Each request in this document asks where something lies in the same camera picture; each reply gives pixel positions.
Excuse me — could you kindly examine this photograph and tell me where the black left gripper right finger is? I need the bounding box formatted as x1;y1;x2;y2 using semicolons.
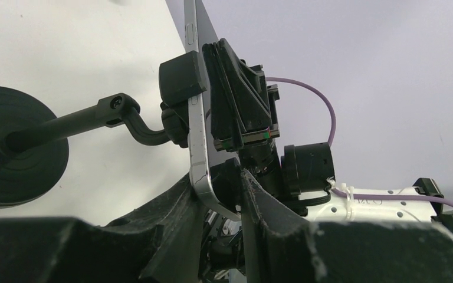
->
240;170;453;282

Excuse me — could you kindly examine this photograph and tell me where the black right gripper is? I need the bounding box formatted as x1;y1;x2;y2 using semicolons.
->
202;38;335;208

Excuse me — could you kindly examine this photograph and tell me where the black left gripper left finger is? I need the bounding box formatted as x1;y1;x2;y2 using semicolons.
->
0;177;207;282

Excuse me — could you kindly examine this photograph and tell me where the silver-edged black phone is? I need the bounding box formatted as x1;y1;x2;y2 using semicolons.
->
183;1;241;221

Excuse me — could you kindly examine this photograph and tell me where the black round-base phone stand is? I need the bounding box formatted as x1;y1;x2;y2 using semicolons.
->
0;51;206;209

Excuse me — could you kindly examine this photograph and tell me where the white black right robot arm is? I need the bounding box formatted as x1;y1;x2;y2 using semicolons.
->
201;39;453;230

